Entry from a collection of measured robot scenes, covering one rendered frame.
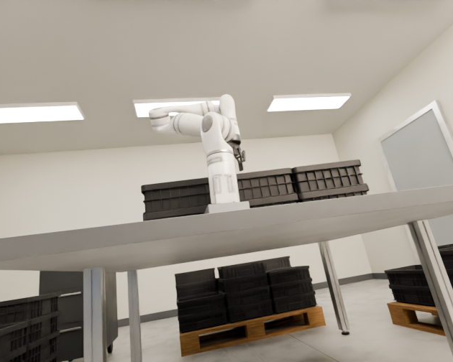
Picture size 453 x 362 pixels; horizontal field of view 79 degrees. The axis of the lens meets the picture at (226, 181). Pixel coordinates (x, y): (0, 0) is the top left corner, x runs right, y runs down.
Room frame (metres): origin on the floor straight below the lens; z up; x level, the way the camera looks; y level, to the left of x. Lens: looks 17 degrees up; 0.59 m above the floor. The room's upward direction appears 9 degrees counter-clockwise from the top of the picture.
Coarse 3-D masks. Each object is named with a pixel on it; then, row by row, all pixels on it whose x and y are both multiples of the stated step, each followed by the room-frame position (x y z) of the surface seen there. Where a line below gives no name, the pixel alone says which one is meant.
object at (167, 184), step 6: (180, 180) 1.01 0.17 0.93; (186, 180) 1.01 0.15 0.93; (192, 180) 1.01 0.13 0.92; (198, 180) 1.01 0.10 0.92; (204, 180) 1.02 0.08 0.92; (144, 186) 0.99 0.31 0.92; (150, 186) 0.99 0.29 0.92; (156, 186) 0.99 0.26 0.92; (162, 186) 1.00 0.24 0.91; (168, 186) 1.00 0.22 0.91; (174, 186) 1.00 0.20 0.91; (180, 186) 1.01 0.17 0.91; (144, 192) 1.04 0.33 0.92
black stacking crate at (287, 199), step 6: (258, 198) 1.04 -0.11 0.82; (264, 198) 1.04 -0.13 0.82; (270, 198) 1.05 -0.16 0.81; (276, 198) 1.05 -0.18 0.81; (282, 198) 1.05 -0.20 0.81; (288, 198) 1.06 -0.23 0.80; (294, 198) 1.06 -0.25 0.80; (252, 204) 1.04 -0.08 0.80; (258, 204) 1.04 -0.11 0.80; (264, 204) 1.05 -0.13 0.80; (270, 204) 1.06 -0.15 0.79; (276, 204) 1.06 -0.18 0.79; (282, 204) 1.06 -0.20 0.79
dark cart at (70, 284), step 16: (48, 272) 2.23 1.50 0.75; (64, 272) 2.26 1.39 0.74; (80, 272) 2.28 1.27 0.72; (112, 272) 2.74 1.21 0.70; (48, 288) 2.23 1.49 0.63; (64, 288) 2.26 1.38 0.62; (80, 288) 2.28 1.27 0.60; (112, 288) 2.72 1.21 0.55; (64, 304) 2.26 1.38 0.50; (80, 304) 2.28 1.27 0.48; (112, 304) 2.70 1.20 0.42; (64, 320) 2.26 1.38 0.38; (80, 320) 2.28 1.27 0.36; (112, 320) 2.68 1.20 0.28; (64, 336) 2.26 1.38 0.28; (80, 336) 2.28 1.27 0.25; (112, 336) 2.66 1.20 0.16; (64, 352) 2.26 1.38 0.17; (80, 352) 2.28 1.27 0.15
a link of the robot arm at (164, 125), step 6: (150, 120) 1.10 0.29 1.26; (156, 120) 1.08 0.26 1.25; (162, 120) 1.09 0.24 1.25; (168, 120) 1.11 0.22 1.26; (174, 120) 0.98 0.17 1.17; (156, 126) 1.10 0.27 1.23; (162, 126) 1.10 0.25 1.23; (168, 126) 1.03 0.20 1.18; (174, 126) 0.99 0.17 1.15; (162, 132) 1.11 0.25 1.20; (168, 132) 1.07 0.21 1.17; (174, 132) 1.03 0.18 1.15
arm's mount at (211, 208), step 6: (210, 204) 0.79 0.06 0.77; (216, 204) 0.79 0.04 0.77; (222, 204) 0.80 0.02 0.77; (228, 204) 0.80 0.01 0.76; (234, 204) 0.80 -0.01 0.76; (240, 204) 0.81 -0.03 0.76; (246, 204) 0.81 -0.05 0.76; (210, 210) 0.79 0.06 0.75; (216, 210) 0.79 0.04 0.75; (222, 210) 0.80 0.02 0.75; (228, 210) 0.80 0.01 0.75
